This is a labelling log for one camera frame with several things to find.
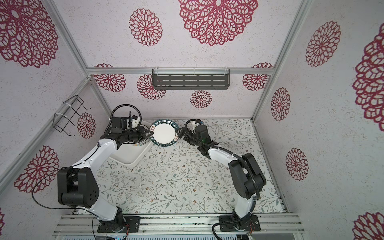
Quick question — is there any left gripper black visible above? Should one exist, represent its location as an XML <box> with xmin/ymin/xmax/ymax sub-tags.
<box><xmin>122</xmin><ymin>125</ymin><xmax>154</xmax><ymax>144</ymax></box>

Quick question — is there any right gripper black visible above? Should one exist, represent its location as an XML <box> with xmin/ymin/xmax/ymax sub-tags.
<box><xmin>176</xmin><ymin>127</ymin><xmax>203</xmax><ymax>149</ymax></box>

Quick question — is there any green rim plate back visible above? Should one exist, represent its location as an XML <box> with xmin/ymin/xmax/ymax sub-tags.
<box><xmin>150</xmin><ymin>119</ymin><xmax>179</xmax><ymax>147</ymax></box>

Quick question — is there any white plate brown line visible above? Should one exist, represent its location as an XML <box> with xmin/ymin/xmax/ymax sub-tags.
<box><xmin>132</xmin><ymin>138</ymin><xmax>151</xmax><ymax>147</ymax></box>

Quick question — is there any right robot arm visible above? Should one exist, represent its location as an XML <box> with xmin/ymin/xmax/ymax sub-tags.
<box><xmin>177</xmin><ymin>122</ymin><xmax>267</xmax><ymax>221</ymax></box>

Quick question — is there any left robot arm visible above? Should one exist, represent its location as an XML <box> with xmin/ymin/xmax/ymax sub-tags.
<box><xmin>57</xmin><ymin>116</ymin><xmax>153</xmax><ymax>227</ymax></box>

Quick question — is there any white plastic bin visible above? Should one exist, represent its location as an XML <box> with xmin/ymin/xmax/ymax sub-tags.
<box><xmin>109</xmin><ymin>121</ymin><xmax>154</xmax><ymax>167</ymax></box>

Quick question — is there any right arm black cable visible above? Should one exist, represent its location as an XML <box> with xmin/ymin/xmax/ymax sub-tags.
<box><xmin>184</xmin><ymin>118</ymin><xmax>261</xmax><ymax>240</ymax></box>

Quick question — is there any black wire wall rack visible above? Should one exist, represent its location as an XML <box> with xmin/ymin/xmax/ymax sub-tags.
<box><xmin>52</xmin><ymin>95</ymin><xmax>91</xmax><ymax>137</ymax></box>

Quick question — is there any grey slotted wall shelf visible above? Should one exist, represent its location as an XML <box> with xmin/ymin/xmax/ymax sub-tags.
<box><xmin>152</xmin><ymin>69</ymin><xmax>231</xmax><ymax>90</ymax></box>

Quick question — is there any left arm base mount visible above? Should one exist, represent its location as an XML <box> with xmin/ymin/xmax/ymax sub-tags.
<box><xmin>97</xmin><ymin>216</ymin><xmax>141</xmax><ymax>234</ymax></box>

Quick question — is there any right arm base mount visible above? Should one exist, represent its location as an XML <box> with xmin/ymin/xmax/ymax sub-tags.
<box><xmin>219</xmin><ymin>214</ymin><xmax>261</xmax><ymax>232</ymax></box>

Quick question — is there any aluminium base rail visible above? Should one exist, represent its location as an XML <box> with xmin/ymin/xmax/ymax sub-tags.
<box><xmin>52</xmin><ymin>214</ymin><xmax>305</xmax><ymax>239</ymax></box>

